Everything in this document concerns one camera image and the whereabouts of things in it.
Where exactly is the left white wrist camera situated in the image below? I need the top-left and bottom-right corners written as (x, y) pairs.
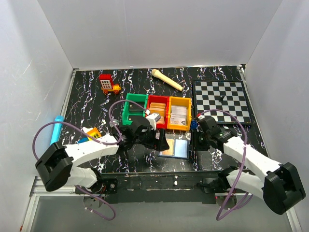
top-left (145, 110), bottom-right (161, 130)

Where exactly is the black white chessboard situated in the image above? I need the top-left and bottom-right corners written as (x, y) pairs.
top-left (192, 80), bottom-right (254, 125)

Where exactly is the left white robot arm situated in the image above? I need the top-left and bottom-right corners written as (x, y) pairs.
top-left (35, 115), bottom-right (169, 193)

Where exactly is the red toy block truck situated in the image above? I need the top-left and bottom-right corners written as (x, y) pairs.
top-left (99, 74), bottom-right (121, 95)

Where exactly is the small blue toy brick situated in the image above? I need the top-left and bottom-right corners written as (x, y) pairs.
top-left (191, 120), bottom-right (198, 130)

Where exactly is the green yellow toy block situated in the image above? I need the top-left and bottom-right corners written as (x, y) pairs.
top-left (78, 127), bottom-right (101, 143)

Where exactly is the red plastic bin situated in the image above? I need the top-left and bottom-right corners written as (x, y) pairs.
top-left (146, 95), bottom-right (169, 129)

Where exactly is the green plastic bin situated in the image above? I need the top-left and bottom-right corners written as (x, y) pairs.
top-left (122, 93), bottom-right (148, 125)

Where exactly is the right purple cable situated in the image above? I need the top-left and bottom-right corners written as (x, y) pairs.
top-left (197, 109), bottom-right (254, 221)

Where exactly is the cream wooden pestle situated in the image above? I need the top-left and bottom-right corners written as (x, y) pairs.
top-left (151, 69), bottom-right (183, 91)

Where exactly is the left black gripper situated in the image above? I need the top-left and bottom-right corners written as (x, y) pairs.
top-left (133, 126), bottom-right (169, 152)

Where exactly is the white gold VIP card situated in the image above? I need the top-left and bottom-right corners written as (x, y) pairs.
top-left (169, 114), bottom-right (187, 125)

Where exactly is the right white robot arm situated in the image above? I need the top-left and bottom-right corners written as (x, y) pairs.
top-left (193, 116), bottom-right (306, 215)

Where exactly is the orange plastic bin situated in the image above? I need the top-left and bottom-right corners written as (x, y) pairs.
top-left (167, 96), bottom-right (192, 131)

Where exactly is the black handheld microphone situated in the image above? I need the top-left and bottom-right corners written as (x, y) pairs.
top-left (109, 119), bottom-right (119, 128)

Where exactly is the navy blue card holder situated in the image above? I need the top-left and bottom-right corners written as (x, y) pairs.
top-left (158, 139), bottom-right (189, 159)

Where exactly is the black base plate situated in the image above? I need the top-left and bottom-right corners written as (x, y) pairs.
top-left (76, 170), bottom-right (249, 205)

